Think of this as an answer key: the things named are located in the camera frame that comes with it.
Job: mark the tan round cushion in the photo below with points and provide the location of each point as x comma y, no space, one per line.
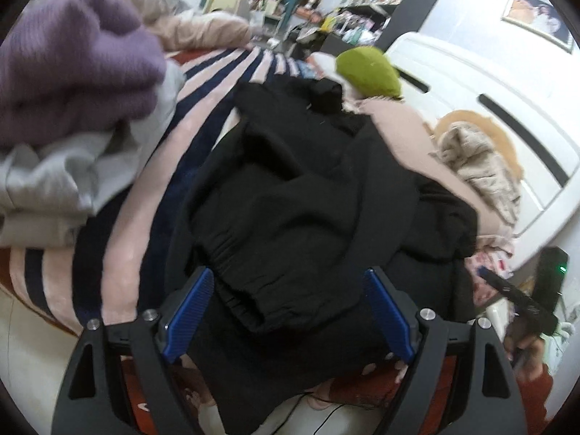
498,129

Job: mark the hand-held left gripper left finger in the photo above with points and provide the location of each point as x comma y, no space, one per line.
190,317

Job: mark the beige knitted cloth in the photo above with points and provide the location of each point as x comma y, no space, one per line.
480,163

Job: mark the white headboard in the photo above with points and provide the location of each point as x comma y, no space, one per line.
498,81

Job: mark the black garment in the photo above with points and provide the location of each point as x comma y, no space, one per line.
294,190

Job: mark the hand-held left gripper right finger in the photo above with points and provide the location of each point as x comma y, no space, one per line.
389,317

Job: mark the pink knitted blanket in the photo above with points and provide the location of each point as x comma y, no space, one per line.
204,31

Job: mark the person's right hand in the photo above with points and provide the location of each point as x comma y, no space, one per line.
534,358

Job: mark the framed wall picture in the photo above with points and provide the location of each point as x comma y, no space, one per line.
537,16

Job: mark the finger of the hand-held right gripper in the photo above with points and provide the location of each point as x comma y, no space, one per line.
505,287

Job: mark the person's right forearm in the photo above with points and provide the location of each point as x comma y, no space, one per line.
541,389

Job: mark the dark grey bookshelf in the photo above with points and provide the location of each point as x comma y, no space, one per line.
421,4

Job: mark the pink pillow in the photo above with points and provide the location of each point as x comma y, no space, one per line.
408,140

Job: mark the floral pink cloth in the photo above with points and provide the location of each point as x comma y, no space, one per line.
491,258

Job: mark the green plush pillow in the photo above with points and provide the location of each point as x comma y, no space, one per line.
369,72

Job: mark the pink navy striped blanket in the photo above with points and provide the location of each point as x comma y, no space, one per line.
127,258

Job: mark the purple knit sweater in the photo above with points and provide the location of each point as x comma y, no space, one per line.
77,63

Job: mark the light grey garment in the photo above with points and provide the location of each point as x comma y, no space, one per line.
45,176

